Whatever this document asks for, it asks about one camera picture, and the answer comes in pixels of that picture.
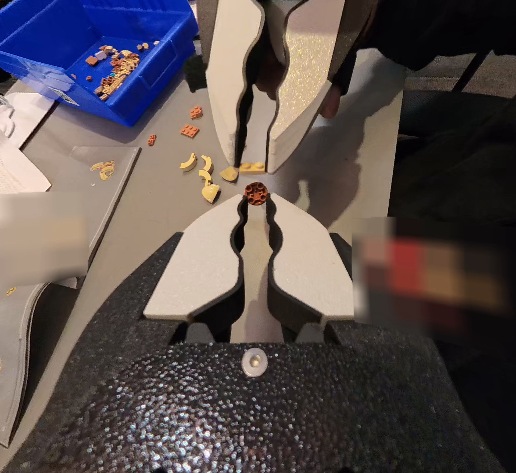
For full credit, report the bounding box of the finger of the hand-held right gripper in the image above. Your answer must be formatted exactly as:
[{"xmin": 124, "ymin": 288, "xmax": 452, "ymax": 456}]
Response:
[
  {"xmin": 205, "ymin": 0, "xmax": 267, "ymax": 169},
  {"xmin": 266, "ymin": 0, "xmax": 347, "ymax": 175}
]

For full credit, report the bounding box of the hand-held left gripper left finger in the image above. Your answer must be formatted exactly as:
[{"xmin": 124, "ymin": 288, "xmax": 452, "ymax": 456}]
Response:
[{"xmin": 143, "ymin": 196, "xmax": 247, "ymax": 323}]

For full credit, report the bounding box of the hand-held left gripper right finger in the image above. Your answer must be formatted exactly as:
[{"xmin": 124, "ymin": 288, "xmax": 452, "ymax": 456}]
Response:
[{"xmin": 268, "ymin": 196, "xmax": 356, "ymax": 325}]

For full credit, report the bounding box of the brown round toy brick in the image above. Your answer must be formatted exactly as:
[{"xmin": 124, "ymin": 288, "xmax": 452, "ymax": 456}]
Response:
[{"xmin": 245, "ymin": 183, "xmax": 270, "ymax": 208}]

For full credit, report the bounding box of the pile of small toy bricks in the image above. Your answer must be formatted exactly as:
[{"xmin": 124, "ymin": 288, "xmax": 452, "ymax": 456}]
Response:
[{"xmin": 84, "ymin": 41, "xmax": 162, "ymax": 102}]

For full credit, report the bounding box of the blue plastic bin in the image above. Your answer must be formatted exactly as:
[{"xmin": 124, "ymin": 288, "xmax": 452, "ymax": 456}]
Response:
[{"xmin": 0, "ymin": 0, "xmax": 199, "ymax": 127}]

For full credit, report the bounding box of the person's right forearm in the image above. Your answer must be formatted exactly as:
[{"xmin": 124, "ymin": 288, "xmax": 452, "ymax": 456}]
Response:
[{"xmin": 347, "ymin": 0, "xmax": 516, "ymax": 96}]

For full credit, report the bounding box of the grey instruction booklet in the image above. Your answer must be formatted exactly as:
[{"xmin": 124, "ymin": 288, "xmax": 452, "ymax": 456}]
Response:
[{"xmin": 0, "ymin": 145, "xmax": 142, "ymax": 449}]

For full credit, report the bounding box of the person's black jacket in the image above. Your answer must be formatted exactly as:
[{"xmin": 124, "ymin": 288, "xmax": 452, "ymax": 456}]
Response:
[{"xmin": 387, "ymin": 62, "xmax": 516, "ymax": 473}]

